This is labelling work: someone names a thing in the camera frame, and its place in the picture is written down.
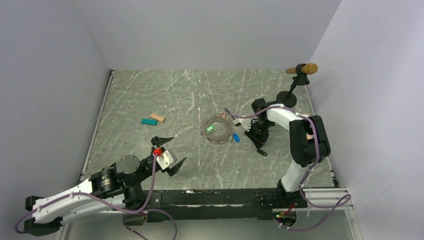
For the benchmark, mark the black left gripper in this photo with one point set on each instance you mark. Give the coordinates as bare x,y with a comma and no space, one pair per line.
158,141

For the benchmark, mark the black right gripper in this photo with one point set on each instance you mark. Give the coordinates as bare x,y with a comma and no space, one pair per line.
259,141

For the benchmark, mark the blue plastic key tag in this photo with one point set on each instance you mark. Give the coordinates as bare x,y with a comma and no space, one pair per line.
236,137

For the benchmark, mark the green plastic key tag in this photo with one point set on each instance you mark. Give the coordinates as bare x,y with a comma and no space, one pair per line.
210,128

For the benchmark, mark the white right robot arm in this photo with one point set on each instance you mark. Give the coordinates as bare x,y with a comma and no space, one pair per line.
308,141

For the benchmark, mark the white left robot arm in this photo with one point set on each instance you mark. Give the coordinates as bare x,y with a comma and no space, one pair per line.
125,186

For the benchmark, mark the orange rectangular block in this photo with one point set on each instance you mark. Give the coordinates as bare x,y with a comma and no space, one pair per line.
157,117

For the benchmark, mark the teal rectangular block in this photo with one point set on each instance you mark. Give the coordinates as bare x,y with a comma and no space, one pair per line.
150,122

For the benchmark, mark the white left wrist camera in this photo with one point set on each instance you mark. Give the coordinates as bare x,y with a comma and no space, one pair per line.
165,158

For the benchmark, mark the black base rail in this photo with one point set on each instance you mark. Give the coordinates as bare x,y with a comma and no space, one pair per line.
212,204

